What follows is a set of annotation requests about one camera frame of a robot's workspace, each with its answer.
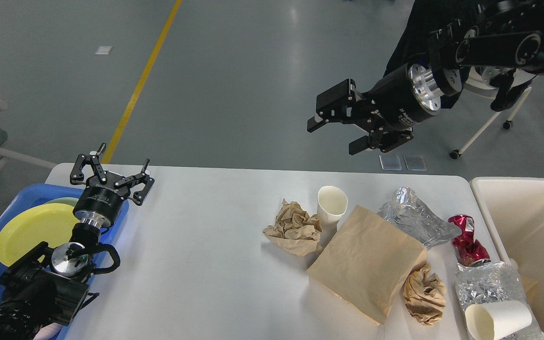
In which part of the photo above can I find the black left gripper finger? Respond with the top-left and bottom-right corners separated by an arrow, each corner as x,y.
114,158 -> 155,206
69,143 -> 108,186

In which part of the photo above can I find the cream plastic bin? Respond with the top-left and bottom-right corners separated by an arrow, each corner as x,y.
470,177 -> 544,332

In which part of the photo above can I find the black jacket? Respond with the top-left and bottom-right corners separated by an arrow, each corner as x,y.
384,0 -> 451,76

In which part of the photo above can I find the crushed red can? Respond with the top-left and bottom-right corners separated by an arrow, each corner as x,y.
448,214 -> 491,267

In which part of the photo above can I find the white paper cup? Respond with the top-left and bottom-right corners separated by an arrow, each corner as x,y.
465,301 -> 532,340
317,186 -> 348,232

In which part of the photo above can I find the yellow plastic plate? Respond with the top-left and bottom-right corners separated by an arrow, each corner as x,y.
0,203 -> 78,266

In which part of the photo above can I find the pale green plate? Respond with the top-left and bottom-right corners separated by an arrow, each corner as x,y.
45,196 -> 78,206

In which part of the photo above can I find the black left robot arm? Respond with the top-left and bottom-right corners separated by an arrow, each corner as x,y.
0,144 -> 155,340

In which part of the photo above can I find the clear floor plate left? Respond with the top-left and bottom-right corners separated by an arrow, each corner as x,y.
379,153 -> 402,171

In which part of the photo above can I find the crumpled clear plastic wrap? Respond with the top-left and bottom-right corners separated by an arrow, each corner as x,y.
377,187 -> 462,249

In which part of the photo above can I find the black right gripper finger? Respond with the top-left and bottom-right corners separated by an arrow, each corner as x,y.
349,127 -> 414,155
307,79 -> 372,133

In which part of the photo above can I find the pink ribbed mug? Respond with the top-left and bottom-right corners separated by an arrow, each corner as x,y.
33,323 -> 63,340

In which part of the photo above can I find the brown paper bag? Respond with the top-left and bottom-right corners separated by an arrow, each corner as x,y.
307,206 -> 428,325

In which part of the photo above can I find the clear floor plate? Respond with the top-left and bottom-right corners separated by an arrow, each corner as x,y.
379,153 -> 402,171
403,154 -> 427,171

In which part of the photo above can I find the clear floor plate right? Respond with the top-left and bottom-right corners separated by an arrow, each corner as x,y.
403,154 -> 427,171

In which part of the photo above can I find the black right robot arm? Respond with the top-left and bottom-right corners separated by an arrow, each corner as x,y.
306,0 -> 544,155

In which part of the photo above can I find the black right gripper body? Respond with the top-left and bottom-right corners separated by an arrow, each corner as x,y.
357,64 -> 442,137

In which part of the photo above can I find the brown paper ball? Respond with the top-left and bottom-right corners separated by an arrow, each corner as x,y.
402,263 -> 447,326
263,199 -> 323,256

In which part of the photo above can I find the white office chair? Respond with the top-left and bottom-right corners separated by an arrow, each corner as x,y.
449,67 -> 535,160

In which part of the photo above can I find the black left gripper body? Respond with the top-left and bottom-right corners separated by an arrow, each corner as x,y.
73,177 -> 130,228

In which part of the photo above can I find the blue plastic tray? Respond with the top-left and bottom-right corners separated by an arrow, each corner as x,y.
0,180 -> 144,340

